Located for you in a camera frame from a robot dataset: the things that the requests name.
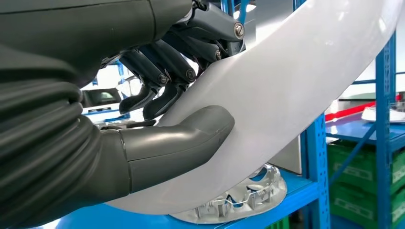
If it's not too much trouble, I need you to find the grey wheel cover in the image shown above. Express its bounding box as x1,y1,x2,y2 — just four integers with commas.
169,163,288,225

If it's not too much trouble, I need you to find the red barrier belt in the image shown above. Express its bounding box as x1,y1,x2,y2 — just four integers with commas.
325,94,403,122

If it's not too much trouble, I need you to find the blue metal shelf rack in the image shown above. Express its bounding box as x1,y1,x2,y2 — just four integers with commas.
326,31,405,229
57,0,331,229

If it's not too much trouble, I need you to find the green plastic crate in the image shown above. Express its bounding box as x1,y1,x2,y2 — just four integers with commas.
329,183,405,229
327,144,405,194
266,216,290,229

